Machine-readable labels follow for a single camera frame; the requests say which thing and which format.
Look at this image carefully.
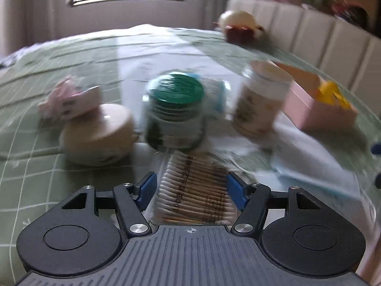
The pink box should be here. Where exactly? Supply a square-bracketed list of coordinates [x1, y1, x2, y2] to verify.
[274, 62, 359, 133]

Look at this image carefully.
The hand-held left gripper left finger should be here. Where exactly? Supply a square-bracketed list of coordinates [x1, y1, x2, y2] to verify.
[61, 172, 158, 236]

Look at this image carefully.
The beige round container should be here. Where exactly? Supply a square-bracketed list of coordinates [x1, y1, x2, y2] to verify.
[58, 103, 138, 167]

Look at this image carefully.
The blue and white packet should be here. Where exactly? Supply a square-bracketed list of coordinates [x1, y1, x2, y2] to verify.
[190, 72, 231, 117]

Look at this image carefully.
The yellow soft toy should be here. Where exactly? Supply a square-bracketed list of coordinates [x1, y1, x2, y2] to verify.
[317, 80, 353, 110]

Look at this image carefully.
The cotton swab packet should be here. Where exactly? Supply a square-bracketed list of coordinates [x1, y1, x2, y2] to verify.
[151, 150, 239, 225]

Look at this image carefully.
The cream and red plush toy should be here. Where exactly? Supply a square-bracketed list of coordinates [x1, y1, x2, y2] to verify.
[214, 10, 265, 45]

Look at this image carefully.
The white padded headboard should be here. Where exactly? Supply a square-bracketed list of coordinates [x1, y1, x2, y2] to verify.
[226, 0, 381, 132]

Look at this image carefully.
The green-lidded jar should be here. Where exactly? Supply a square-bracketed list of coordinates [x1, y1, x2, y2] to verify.
[142, 71, 206, 153]

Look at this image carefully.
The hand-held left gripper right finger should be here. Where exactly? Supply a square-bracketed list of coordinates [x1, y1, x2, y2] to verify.
[226, 173, 322, 236]

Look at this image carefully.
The pink tissue pack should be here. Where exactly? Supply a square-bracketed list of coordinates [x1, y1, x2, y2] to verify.
[37, 76, 102, 123]

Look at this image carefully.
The beige printed canister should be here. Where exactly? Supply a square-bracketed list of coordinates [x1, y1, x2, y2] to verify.
[231, 60, 294, 146]

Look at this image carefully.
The light blue flat packet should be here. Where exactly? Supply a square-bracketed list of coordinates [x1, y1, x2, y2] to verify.
[269, 143, 362, 200]

